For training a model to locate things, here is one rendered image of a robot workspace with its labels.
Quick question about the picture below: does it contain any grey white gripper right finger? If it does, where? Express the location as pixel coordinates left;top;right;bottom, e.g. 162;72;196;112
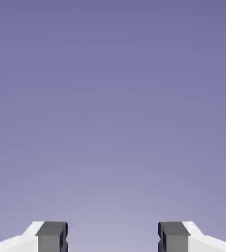
157;220;226;252

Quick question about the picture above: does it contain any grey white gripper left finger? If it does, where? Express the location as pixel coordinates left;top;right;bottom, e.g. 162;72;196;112
0;220;69;252

